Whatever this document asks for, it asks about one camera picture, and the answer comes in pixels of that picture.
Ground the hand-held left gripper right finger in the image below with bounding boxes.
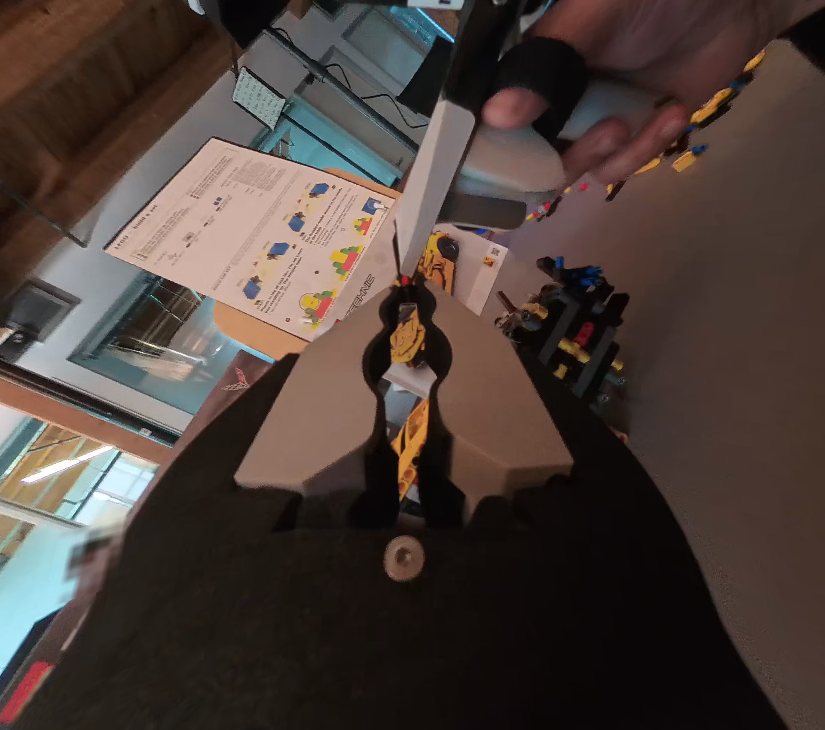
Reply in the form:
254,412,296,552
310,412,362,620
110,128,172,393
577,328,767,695
416,284,576,526

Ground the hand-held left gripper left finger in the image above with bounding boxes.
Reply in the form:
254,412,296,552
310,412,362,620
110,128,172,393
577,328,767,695
234,285,403,526

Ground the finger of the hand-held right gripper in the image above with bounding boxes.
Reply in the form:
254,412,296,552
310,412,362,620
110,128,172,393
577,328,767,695
393,98,479,280
443,126,569,231

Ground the yellow toy brick car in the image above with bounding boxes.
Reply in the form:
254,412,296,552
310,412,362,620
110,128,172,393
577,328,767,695
387,256,631,502

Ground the person's right hand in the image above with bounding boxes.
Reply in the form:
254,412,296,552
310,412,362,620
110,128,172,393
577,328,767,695
482,0,825,184

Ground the white car instruction booklet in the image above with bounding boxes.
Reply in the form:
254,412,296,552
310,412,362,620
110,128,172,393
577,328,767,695
335,230,510,325

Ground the colourful printed board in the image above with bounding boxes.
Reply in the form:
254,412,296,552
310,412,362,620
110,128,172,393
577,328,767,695
103,137,402,363

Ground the white dotted panel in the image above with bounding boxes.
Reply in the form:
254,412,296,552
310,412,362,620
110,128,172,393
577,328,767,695
232,66,289,129

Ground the pile of small bricks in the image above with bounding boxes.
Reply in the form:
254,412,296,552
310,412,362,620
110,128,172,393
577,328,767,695
606,48,768,202

